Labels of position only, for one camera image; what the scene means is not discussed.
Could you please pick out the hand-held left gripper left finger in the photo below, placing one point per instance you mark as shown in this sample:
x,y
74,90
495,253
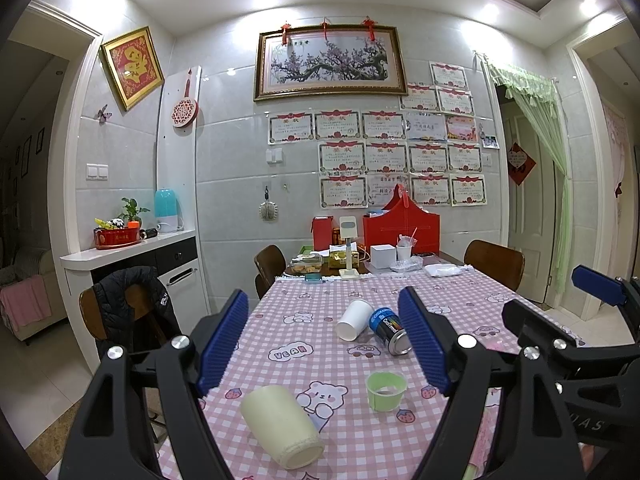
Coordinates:
x,y
225,340

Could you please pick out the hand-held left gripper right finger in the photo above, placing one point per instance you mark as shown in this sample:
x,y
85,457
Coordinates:
x,y
425,345

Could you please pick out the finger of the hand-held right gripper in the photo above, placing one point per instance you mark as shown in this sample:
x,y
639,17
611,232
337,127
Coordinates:
x,y
535,322
595,282

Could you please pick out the white paper cup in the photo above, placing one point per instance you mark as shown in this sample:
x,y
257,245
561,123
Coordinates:
x,y
354,319

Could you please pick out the small green plastic cup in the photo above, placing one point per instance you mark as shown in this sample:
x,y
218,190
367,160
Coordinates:
x,y
384,391

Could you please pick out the plastic cup with straw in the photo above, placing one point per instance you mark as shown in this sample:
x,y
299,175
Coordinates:
x,y
405,251

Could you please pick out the cream cylindrical cup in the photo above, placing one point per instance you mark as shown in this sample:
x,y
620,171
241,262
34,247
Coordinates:
x,y
280,425

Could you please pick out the blue and black can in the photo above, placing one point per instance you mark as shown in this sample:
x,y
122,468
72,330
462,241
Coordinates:
x,y
391,334

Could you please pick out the brown wooden chair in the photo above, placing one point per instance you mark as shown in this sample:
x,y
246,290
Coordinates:
x,y
495,262
269,262
95,315

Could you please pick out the white plastic bag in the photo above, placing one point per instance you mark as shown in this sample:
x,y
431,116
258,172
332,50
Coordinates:
x,y
442,270

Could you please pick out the white door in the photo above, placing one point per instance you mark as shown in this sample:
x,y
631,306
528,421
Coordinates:
x,y
532,220

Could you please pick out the white square box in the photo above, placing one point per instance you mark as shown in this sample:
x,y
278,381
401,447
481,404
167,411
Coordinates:
x,y
383,259

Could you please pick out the black jacket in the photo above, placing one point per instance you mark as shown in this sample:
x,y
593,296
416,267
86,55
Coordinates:
x,y
135,305

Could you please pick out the white side cabinet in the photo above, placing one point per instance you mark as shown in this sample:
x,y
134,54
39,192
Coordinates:
x,y
165,260

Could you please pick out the clear food container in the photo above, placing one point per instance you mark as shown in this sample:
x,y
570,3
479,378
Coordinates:
x,y
306,265

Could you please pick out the gold box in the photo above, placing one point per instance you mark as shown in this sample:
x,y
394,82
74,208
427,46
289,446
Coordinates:
x,y
340,260

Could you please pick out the red gift bag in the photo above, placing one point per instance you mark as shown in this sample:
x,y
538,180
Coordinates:
x,y
400,225

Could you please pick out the pink patterned curtain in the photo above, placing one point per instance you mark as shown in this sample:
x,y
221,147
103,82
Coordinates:
x,y
616,160

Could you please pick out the white phone stand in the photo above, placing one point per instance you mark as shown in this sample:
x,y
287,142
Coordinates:
x,y
348,240

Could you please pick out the small black flashlight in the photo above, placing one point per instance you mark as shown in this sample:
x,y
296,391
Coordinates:
x,y
149,233

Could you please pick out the green sheer curtain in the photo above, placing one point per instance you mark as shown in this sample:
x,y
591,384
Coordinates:
x,y
550,160

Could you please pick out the hanging grey brush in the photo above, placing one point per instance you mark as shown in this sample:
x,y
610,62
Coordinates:
x,y
267,208

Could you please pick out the red diamond door decoration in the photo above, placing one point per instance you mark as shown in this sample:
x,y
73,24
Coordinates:
x,y
521,164

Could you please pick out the red upright box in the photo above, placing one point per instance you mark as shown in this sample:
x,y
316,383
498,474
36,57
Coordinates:
x,y
322,234

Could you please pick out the light blue humidifier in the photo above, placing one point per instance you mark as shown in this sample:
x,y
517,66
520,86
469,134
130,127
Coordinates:
x,y
167,207

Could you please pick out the red oval tin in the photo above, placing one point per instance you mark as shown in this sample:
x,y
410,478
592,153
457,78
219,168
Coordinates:
x,y
116,239

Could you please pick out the small potted plant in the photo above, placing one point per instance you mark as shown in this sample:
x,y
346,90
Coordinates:
x,y
132,210

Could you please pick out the pink blanket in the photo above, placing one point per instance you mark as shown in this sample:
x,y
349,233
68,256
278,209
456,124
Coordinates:
x,y
25,302

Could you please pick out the beige sofa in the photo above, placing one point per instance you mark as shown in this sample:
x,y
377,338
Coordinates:
x,y
25,265

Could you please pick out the round red hanging fan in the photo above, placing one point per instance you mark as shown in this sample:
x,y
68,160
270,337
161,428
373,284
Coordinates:
x,y
185,111

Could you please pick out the red and gold framed picture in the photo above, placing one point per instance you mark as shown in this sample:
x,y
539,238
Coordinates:
x,y
132,67

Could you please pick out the framed blossom painting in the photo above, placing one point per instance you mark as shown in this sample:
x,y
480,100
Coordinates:
x,y
327,62

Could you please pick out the red knot ornament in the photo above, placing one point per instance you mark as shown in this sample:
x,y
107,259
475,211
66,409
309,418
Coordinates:
x,y
369,27
325,27
285,31

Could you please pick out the small wall photo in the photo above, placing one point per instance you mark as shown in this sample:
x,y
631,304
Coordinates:
x,y
490,141

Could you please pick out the group of wall certificates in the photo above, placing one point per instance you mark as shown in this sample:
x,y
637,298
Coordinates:
x,y
385,160

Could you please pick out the white light switch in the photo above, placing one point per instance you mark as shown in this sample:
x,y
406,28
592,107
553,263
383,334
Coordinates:
x,y
97,171

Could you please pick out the butterfly wall decoration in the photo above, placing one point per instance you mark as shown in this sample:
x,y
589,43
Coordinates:
x,y
103,113

